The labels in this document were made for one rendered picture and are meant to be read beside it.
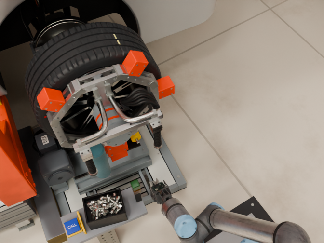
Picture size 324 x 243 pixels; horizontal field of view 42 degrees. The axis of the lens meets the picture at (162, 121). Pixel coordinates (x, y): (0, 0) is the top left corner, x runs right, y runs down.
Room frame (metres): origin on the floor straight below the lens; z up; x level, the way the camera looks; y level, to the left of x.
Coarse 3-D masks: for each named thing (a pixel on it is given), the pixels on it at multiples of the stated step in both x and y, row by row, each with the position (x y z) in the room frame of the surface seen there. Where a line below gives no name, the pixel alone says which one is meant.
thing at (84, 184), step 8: (72, 152) 1.31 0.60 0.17; (72, 160) 1.27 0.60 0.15; (80, 160) 1.26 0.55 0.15; (136, 160) 1.23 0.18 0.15; (144, 160) 1.23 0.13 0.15; (80, 168) 1.20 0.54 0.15; (120, 168) 1.18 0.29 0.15; (128, 168) 1.18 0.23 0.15; (136, 168) 1.18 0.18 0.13; (80, 176) 1.13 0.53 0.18; (88, 176) 1.13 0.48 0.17; (112, 176) 1.12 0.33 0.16; (120, 176) 1.14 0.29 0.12; (80, 184) 1.09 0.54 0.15; (88, 184) 1.09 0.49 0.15; (96, 184) 1.08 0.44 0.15; (104, 184) 1.10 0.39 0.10; (80, 192) 1.04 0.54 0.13
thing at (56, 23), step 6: (54, 24) 1.61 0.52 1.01; (60, 24) 1.62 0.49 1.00; (66, 24) 1.63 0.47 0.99; (72, 24) 1.64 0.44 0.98; (78, 24) 1.65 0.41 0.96; (84, 24) 1.68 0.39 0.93; (42, 30) 1.60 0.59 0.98; (48, 30) 1.59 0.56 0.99; (54, 30) 1.60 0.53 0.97; (60, 30) 1.61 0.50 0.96; (42, 36) 1.58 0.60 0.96; (48, 36) 1.59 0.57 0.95; (36, 42) 1.58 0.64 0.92; (42, 42) 1.57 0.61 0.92
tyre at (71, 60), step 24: (96, 24) 1.44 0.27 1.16; (120, 24) 1.50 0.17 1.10; (48, 48) 1.33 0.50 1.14; (72, 48) 1.28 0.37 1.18; (96, 48) 1.28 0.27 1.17; (120, 48) 1.29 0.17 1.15; (144, 48) 1.39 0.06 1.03; (48, 72) 1.20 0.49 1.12; (72, 72) 1.17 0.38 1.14; (48, 120) 1.11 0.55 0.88
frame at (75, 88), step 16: (80, 80) 1.15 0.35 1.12; (96, 80) 1.14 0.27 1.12; (112, 80) 1.15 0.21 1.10; (128, 80) 1.18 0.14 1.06; (144, 80) 1.20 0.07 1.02; (64, 96) 1.11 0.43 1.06; (48, 112) 1.09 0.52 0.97; (64, 112) 1.06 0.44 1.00; (144, 112) 1.24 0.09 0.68; (64, 144) 1.04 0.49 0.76
